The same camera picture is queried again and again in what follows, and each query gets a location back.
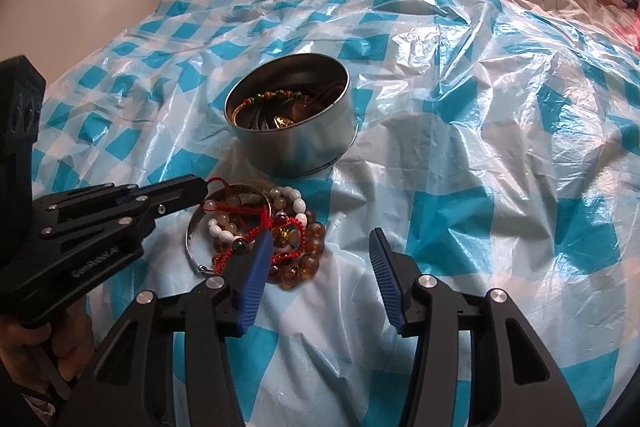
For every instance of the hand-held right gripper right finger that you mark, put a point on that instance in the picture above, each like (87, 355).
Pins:
(387, 277)

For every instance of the silver bangle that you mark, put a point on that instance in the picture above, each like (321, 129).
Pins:
(190, 242)

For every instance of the round metal tin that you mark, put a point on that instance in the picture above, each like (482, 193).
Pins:
(300, 142)

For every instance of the person's left hand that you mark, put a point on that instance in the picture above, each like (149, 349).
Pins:
(30, 347)

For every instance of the blue checkered plastic sheet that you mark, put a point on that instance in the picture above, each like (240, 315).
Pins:
(475, 157)

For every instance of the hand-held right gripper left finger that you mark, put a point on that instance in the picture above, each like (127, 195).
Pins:
(255, 277)

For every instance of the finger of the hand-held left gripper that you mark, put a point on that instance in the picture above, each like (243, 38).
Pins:
(175, 188)
(100, 227)

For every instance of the pink checkered plastic sheet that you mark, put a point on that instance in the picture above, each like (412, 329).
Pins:
(632, 27)

